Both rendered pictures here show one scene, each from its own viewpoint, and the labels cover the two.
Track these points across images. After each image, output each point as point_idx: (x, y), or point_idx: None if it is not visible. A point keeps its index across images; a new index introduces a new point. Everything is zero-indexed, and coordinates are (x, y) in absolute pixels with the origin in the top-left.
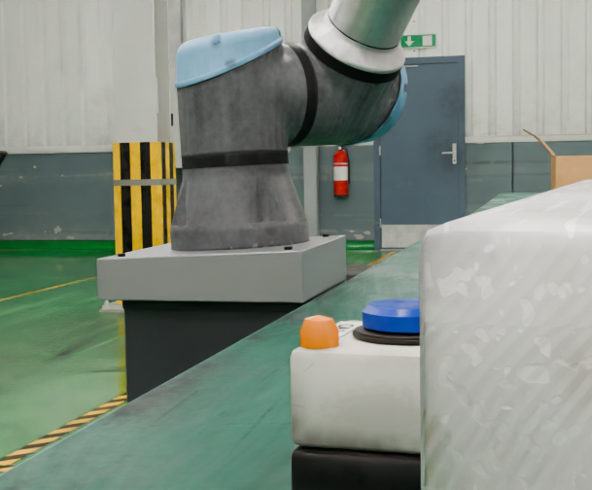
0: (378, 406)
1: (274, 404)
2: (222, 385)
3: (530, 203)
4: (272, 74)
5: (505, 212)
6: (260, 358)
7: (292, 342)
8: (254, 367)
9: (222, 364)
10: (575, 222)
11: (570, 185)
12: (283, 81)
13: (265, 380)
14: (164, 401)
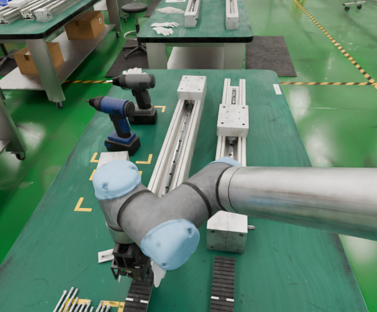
0: None
1: (308, 232)
2: (329, 247)
3: (247, 108)
4: None
5: (247, 106)
6: (341, 280)
7: (348, 307)
8: (335, 267)
9: (346, 270)
10: (246, 105)
11: (247, 119)
12: None
13: (322, 252)
14: (331, 233)
